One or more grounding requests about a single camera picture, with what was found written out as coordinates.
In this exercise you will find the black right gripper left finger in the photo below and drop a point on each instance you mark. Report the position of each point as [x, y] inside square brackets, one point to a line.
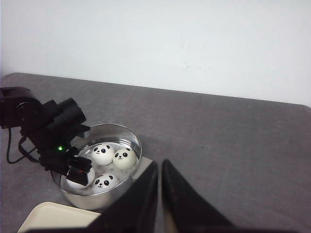
[133, 212]

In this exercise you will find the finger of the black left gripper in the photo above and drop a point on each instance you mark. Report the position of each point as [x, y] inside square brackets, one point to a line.
[80, 164]
[77, 178]

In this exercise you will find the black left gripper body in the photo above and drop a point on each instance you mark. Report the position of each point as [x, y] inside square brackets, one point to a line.
[51, 127]

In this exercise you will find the panda bun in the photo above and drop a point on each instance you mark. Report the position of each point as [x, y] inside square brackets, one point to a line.
[77, 180]
[124, 158]
[102, 154]
[105, 182]

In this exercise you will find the stainless steel steamer pot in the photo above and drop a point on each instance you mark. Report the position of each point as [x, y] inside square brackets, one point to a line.
[118, 137]

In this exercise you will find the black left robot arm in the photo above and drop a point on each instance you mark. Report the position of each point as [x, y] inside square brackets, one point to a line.
[10, 100]

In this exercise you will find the cream rectangular tray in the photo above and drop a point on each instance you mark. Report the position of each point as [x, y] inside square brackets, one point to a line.
[50, 215]

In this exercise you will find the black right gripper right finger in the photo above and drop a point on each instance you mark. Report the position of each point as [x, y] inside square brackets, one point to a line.
[190, 212]

